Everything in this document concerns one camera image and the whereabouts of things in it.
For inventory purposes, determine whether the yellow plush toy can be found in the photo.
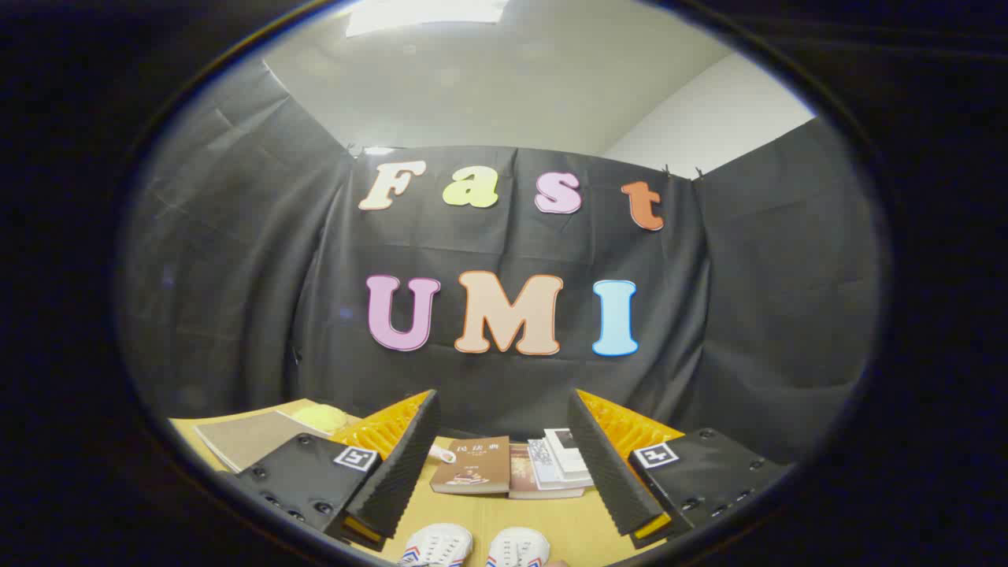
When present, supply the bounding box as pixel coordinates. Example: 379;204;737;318
290;403;349;435

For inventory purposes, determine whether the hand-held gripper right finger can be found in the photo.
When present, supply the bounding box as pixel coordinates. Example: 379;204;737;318
567;388;792;550

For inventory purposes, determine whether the white book with dark photo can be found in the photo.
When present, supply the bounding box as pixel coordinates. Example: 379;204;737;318
543;428;589;478

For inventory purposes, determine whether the brown cardboard storage box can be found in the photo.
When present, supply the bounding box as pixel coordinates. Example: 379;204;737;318
195;409;332;473

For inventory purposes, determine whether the ceiling light panel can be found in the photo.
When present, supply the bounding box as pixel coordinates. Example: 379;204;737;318
345;0;511;38

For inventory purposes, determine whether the white printed cover book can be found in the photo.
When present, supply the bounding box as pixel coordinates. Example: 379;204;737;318
526;437;594;491

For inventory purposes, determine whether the tan photo cover book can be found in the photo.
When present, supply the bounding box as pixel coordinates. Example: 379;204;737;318
508;443;586;501

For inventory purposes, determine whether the white striped canvas shoe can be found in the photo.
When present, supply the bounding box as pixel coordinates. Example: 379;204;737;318
486;526;551;567
398;524;474;567

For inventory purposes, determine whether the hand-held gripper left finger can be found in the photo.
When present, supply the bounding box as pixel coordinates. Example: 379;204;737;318
236;388;442;552

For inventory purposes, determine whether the brown cover book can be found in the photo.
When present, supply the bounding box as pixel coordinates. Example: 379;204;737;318
430;435;512;496

